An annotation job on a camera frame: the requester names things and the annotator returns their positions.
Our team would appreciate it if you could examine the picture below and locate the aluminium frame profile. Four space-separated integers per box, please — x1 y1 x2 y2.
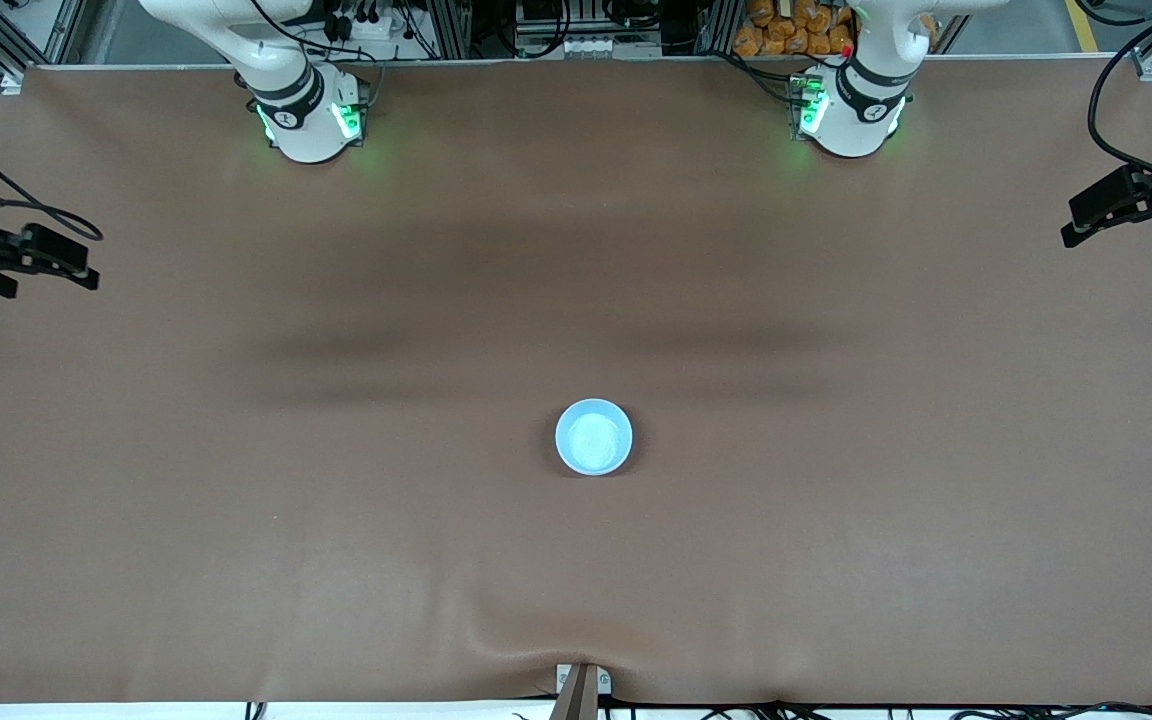
433 0 473 59
0 0 87 83
699 0 739 57

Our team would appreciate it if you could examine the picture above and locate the brown wooden post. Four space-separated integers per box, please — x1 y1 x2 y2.
548 665 600 720

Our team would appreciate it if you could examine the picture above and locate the metal edge bracket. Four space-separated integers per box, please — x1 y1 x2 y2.
555 662 613 697

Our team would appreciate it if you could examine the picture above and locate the brown table mat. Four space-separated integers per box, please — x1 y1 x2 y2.
0 60 1152 706

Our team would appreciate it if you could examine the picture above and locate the blue bowl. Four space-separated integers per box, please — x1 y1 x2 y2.
554 398 634 477

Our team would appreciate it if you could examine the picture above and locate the white power strip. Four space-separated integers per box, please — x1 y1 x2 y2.
321 0 407 46

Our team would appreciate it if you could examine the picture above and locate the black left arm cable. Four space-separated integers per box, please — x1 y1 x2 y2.
1087 0 1152 191

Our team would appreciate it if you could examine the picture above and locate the orange snack bag pile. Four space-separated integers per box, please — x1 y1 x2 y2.
733 0 857 57

